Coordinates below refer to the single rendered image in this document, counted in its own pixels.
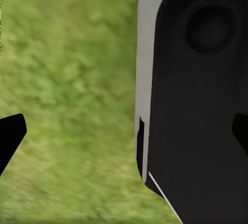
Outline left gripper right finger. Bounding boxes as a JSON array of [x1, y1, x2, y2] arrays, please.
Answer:
[[231, 113, 248, 155]]

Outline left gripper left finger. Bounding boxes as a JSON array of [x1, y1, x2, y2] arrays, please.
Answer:
[[0, 113, 27, 176]]

